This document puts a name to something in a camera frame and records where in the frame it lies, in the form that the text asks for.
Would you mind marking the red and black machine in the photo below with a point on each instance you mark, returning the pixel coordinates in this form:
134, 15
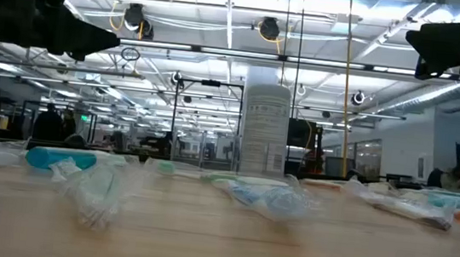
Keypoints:
314, 163

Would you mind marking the black monitor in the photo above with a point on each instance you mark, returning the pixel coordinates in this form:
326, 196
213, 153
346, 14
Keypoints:
301, 134

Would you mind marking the clear plastic organizer cup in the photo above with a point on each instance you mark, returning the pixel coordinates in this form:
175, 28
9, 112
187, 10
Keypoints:
204, 151

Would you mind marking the green exit sign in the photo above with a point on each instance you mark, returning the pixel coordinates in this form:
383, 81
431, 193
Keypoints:
84, 117

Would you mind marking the yellow container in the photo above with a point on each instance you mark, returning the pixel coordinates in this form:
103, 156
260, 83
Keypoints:
3, 122

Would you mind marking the silver ventilation duct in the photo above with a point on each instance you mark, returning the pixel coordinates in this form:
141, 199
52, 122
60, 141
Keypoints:
430, 96

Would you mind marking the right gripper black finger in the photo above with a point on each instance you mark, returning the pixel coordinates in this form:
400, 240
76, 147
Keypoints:
422, 71
444, 44

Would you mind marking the white wipes canister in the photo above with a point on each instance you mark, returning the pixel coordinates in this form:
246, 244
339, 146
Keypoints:
264, 132

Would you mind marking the green toothbrush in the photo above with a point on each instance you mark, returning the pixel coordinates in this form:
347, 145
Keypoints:
97, 191
166, 167
113, 160

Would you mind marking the blue toothbrush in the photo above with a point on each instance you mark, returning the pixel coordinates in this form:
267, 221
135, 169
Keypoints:
274, 199

